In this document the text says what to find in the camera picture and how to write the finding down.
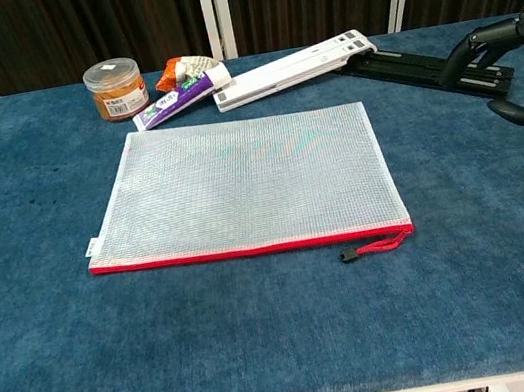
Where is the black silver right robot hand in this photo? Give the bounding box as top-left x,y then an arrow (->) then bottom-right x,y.
428,1 -> 524,145

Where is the red cable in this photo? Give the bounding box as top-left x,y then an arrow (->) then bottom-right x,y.
335,228 -> 418,265

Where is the white zipper pouch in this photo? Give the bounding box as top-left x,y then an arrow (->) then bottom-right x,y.
65,86 -> 417,292

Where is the black folding stand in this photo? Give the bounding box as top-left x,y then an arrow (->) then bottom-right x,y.
335,26 -> 521,129

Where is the clear jar with brown contents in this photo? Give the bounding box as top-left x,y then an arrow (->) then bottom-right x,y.
79,53 -> 154,128

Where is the white folding stand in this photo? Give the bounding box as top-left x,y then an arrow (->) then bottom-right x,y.
206,24 -> 384,116

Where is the orange white snack packet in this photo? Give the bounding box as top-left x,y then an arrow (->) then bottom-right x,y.
150,49 -> 226,96

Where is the blue table cloth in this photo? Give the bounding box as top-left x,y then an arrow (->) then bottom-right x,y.
0,3 -> 524,392

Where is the white upright frame post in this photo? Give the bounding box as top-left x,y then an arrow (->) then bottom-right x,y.
197,0 -> 239,63

